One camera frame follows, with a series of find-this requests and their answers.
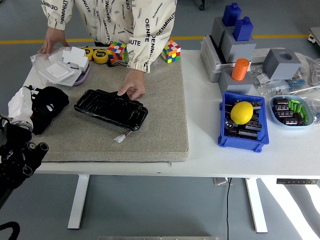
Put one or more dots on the clear bag of small parts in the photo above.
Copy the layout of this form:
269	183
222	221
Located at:
262	80

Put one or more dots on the grey metal bracket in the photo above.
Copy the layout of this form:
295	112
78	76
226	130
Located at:
220	181

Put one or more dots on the blue resistor bundle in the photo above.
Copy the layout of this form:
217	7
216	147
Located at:
296	83

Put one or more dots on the multicolour puzzle cube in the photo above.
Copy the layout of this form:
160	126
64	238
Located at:
117	51
171	51

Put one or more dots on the white power strip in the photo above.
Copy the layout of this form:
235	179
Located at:
260	53

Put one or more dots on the light grey base box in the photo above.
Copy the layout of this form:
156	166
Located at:
208	62

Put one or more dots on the white rod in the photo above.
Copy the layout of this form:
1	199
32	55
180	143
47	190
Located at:
307	89

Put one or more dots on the black chair caster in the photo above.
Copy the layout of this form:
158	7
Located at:
201	5

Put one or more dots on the blue block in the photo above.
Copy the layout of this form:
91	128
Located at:
243	28
231	15

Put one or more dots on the blue plastic bin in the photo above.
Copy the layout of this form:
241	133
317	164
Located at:
243	145

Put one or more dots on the light blue dish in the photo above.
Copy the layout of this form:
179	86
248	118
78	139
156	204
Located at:
275	120

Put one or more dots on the person's left forearm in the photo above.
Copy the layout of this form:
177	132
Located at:
146	47

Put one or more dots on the black table control panel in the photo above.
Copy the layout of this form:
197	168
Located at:
296	182

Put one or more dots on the yellow lemon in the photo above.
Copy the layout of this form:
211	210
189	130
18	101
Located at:
241	112

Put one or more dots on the person's right forearm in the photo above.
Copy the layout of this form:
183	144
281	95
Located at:
58	15

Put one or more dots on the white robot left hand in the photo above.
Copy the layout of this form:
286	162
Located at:
20	105

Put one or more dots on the grey cart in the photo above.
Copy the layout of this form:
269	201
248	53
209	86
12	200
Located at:
315	35

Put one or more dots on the grey-brown mat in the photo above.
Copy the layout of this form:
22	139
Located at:
100	147

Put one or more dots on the person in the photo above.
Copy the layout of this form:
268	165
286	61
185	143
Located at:
112	20

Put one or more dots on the black rag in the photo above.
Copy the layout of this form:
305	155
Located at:
53	100

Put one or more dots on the orange cylinder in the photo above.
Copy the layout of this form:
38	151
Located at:
240	70

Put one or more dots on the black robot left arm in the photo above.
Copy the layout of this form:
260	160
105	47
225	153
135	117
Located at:
17	160

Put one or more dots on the white cardboard box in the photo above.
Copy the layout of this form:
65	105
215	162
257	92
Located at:
75	56

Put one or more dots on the clear plastic bag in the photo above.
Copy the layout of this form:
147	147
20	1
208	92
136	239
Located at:
315	107
40	62

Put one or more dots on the green battery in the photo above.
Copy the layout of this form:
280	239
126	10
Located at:
299	108
305	120
304	112
293	102

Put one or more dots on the person's left hand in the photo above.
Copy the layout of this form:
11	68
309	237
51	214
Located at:
133	82

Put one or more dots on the grey block with round hole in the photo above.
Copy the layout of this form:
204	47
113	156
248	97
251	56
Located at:
277	66

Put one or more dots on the person's right hand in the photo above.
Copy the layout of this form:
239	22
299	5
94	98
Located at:
53	37

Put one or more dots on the white switch plate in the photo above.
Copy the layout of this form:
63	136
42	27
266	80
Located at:
56	71

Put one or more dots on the white table leg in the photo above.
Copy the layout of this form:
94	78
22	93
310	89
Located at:
256	205
78	200

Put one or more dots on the lilac bowl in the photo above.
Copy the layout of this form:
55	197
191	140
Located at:
83	76

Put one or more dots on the yellow tape measure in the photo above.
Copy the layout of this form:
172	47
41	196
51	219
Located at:
100	55
88	52

